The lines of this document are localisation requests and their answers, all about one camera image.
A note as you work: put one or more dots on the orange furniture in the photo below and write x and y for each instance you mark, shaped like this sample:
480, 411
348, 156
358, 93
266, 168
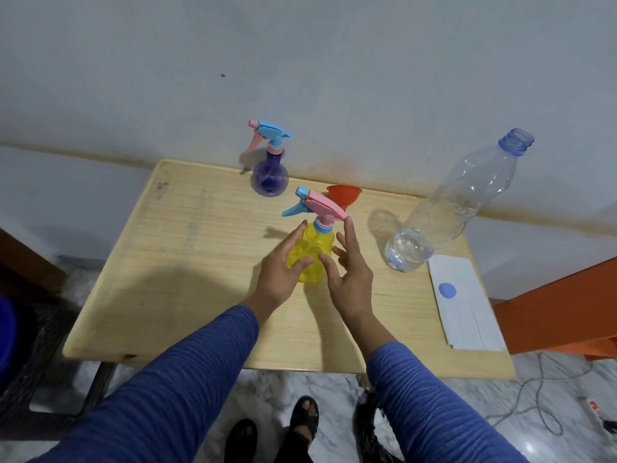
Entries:
559, 313

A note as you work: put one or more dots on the person's left black sandal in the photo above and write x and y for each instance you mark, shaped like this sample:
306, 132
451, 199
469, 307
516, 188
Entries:
241, 441

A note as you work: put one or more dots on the blue bottle cap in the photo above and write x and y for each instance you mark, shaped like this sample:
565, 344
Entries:
447, 290

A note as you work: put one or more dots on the person's left forearm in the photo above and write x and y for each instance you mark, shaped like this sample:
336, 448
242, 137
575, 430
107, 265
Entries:
164, 395

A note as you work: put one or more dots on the white paper sheet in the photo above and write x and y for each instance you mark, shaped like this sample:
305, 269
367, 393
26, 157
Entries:
472, 323

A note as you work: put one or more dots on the clear plastic water bottle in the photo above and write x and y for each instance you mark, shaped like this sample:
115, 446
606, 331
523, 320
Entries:
448, 212

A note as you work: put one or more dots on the person's right leg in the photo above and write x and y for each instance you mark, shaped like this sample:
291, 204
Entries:
294, 450

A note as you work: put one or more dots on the brown wooden door frame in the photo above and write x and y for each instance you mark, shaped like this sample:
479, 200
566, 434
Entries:
29, 260

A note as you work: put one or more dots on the yellow spray bottle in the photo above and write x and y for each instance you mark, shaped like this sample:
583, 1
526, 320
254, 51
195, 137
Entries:
315, 243

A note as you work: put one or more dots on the black plastic stool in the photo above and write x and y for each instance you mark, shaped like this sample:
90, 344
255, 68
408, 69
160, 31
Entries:
48, 352

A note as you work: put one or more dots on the purple spray bottle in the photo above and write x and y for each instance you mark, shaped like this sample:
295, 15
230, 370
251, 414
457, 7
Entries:
270, 178

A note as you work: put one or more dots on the blue plastic basin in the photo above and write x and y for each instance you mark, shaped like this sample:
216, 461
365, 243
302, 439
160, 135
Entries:
7, 337

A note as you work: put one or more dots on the white power strip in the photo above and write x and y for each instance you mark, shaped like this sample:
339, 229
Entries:
600, 417

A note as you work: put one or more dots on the person's left hand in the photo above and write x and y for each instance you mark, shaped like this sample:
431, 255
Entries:
275, 274

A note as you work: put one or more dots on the person's right hand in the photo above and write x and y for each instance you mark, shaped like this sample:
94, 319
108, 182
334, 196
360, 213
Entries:
354, 289

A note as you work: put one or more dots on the orange plastic funnel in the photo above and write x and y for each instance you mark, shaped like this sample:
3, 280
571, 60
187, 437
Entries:
344, 193

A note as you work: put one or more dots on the person's black sandal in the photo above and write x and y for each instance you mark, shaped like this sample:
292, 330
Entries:
241, 441
304, 417

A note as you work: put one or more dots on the person's right black sandal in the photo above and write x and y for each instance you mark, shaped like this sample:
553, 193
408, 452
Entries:
304, 417

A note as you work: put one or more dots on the person's right forearm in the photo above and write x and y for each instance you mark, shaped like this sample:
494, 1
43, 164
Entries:
424, 409

